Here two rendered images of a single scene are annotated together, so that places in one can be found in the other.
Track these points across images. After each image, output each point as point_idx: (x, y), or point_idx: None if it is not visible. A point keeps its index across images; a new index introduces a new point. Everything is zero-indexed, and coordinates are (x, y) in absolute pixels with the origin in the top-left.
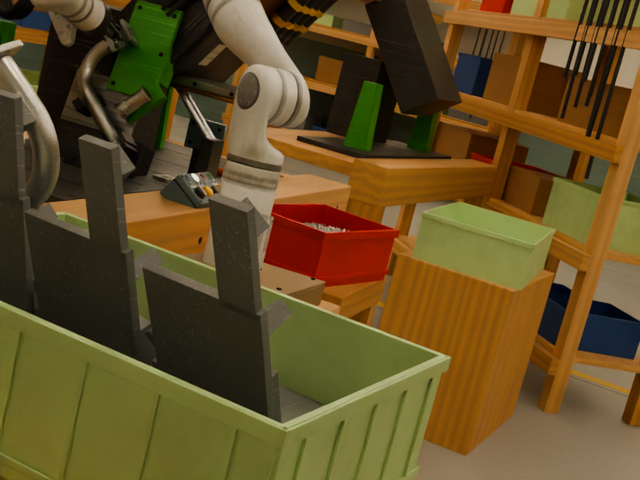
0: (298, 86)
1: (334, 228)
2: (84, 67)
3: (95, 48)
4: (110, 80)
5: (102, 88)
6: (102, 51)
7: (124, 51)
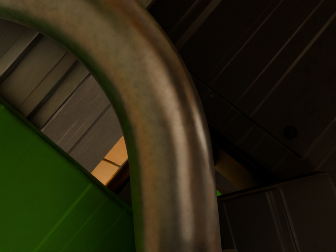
0: None
1: None
2: (83, 6)
3: (173, 125)
4: (1, 117)
5: (12, 56)
6: (136, 155)
7: (119, 249)
